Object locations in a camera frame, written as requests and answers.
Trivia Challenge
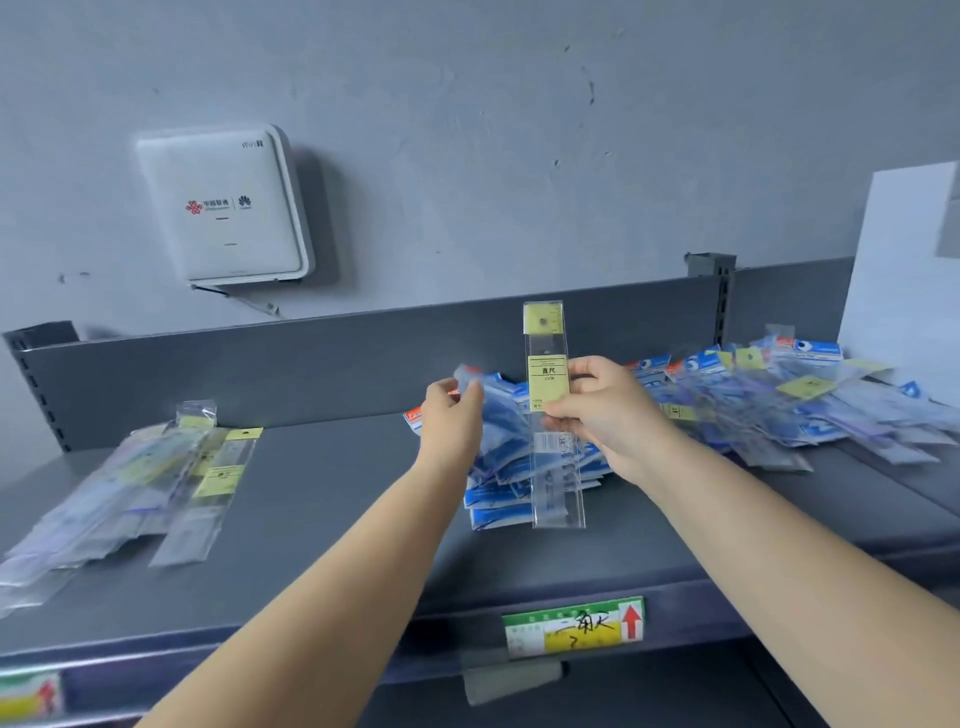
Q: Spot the person's right hand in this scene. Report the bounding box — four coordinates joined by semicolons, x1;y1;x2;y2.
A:
539;355;678;490

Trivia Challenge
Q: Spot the person's left hand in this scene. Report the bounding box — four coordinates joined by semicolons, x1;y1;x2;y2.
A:
416;377;487;483

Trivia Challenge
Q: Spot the pile of blue set-square packets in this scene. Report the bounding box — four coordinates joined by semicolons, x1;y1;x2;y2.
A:
402;365;613;532

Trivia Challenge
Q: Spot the clear straight ruler packet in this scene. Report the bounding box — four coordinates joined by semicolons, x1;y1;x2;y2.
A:
522;299;587;531

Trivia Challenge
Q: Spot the pile of mixed packaged rulers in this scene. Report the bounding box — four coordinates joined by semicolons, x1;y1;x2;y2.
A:
626;323;960;474

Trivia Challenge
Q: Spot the pile of clear rulers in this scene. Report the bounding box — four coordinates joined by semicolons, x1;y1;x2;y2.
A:
0;399;265;620

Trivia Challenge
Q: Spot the person's right forearm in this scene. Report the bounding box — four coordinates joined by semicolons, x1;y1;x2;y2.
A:
637;434;960;728

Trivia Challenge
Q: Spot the person's left forearm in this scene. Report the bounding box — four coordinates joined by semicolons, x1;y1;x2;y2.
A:
138;449;466;728

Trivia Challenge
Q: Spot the grey shelf back panel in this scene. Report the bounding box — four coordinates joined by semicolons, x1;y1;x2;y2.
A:
20;257;856;453

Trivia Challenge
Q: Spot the green yellow shelf price label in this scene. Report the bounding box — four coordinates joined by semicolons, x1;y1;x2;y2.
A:
0;671;66;726
502;596;646;661

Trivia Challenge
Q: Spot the white tiered pen display stand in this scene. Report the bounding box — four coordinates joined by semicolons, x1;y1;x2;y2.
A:
837;161;960;406

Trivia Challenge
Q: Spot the grey slotted shelf post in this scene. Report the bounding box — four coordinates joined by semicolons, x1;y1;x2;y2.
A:
683;252;738;348
2;320;81;454

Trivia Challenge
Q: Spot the thin router cable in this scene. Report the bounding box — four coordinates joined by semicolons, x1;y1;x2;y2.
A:
189;282;281;319

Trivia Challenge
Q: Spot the white wall router box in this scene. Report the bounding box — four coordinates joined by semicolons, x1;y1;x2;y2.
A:
134;123;315;287

